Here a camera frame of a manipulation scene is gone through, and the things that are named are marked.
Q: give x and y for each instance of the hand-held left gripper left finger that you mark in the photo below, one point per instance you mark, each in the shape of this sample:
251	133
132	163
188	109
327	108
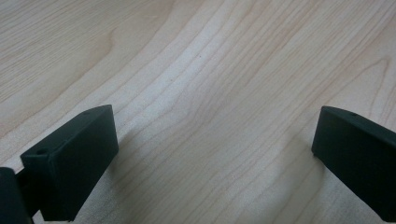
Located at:
71	165

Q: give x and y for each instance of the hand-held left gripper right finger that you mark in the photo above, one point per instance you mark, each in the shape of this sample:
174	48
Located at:
358	155

